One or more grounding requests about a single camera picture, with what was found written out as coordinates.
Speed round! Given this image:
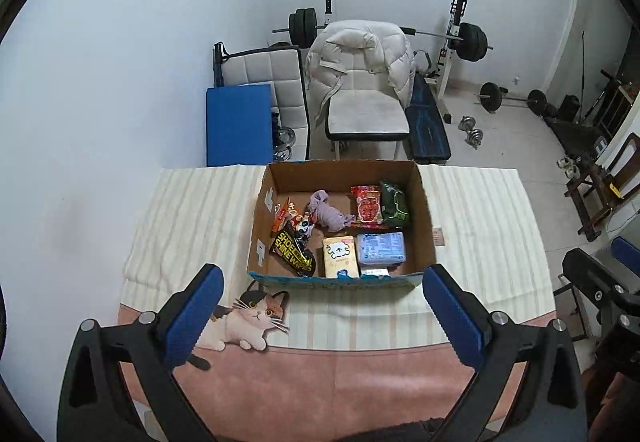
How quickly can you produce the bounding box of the yellow cartoon tissue box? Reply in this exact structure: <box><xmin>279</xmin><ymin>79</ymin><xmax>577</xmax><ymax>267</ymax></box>
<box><xmin>322</xmin><ymin>235</ymin><xmax>359</xmax><ymax>279</ymax></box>

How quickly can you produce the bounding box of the blue folded mat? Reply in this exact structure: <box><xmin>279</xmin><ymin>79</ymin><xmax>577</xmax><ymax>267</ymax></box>
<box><xmin>206</xmin><ymin>84</ymin><xmax>273</xmax><ymax>167</ymax></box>

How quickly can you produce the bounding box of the white weight rack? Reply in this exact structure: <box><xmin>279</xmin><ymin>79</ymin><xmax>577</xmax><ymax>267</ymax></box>
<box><xmin>435</xmin><ymin>0</ymin><xmax>468</xmax><ymax>124</ymax></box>

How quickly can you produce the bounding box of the white puffer jacket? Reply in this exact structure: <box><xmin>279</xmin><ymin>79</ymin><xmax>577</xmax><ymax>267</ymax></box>
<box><xmin>305</xmin><ymin>20</ymin><xmax>416</xmax><ymax>125</ymax></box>

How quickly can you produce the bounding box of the green snack packet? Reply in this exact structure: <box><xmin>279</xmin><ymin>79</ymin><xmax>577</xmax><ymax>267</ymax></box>
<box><xmin>380</xmin><ymin>181</ymin><xmax>410</xmax><ymax>229</ymax></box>

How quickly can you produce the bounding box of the brown cardboard box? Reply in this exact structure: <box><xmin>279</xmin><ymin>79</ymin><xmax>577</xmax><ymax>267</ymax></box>
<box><xmin>247</xmin><ymin>159</ymin><xmax>436</xmax><ymax>288</ymax></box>

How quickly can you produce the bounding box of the white padded chair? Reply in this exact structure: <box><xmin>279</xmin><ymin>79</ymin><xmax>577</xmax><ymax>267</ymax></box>
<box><xmin>326</xmin><ymin>70</ymin><xmax>410</xmax><ymax>159</ymax></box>

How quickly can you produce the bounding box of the dark wooden stool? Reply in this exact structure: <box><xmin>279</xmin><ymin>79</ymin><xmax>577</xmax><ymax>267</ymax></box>
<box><xmin>564</xmin><ymin>164</ymin><xmax>624</xmax><ymax>242</ymax></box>

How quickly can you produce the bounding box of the red snack packet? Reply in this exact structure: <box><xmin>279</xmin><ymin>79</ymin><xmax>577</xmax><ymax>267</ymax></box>
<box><xmin>350</xmin><ymin>185</ymin><xmax>384</xmax><ymax>229</ymax></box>

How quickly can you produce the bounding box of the black blue weight bench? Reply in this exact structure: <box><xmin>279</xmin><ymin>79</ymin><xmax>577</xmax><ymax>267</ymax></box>
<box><xmin>406</xmin><ymin>74</ymin><xmax>451</xmax><ymax>165</ymax></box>

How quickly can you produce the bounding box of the black yellow shoe wipes pack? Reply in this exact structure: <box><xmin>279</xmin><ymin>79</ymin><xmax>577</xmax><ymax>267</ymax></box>
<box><xmin>269</xmin><ymin>225</ymin><xmax>317</xmax><ymax>277</ymax></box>

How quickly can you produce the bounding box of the blue cartoon tissue pack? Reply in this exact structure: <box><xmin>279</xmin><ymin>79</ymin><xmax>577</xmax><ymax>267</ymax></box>
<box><xmin>356</xmin><ymin>231</ymin><xmax>407</xmax><ymax>268</ymax></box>

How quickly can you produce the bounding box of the short barbell on floor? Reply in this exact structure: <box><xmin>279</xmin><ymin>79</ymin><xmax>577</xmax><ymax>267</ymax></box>
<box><xmin>477</xmin><ymin>83</ymin><xmax>548</xmax><ymax>115</ymax></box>

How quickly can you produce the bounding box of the chrome dumbbell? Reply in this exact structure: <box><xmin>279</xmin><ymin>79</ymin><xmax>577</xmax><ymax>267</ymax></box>
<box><xmin>465</xmin><ymin>128</ymin><xmax>484</xmax><ymax>150</ymax></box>
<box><xmin>458</xmin><ymin>115</ymin><xmax>476</xmax><ymax>132</ymax></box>

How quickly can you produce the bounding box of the grey quilted folded chair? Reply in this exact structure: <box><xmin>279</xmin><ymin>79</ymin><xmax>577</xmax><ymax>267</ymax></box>
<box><xmin>213</xmin><ymin>42</ymin><xmax>310</xmax><ymax>161</ymax></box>

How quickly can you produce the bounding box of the long barbell on rack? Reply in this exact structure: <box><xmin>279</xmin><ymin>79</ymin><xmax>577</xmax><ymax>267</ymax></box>
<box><xmin>272</xmin><ymin>8</ymin><xmax>492</xmax><ymax>62</ymax></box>

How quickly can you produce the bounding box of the lilac cloth bundle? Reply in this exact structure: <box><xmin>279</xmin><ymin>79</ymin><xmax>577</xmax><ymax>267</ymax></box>
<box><xmin>307</xmin><ymin>190</ymin><xmax>356</xmax><ymax>233</ymax></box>

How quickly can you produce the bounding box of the small pink card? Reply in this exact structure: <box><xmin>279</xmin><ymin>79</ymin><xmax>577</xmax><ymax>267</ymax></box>
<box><xmin>432</xmin><ymin>228</ymin><xmax>446</xmax><ymax>247</ymax></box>

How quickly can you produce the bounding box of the orange snack packet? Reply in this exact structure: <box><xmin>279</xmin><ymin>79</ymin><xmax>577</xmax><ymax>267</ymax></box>
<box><xmin>271</xmin><ymin>199</ymin><xmax>316</xmax><ymax>243</ymax></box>

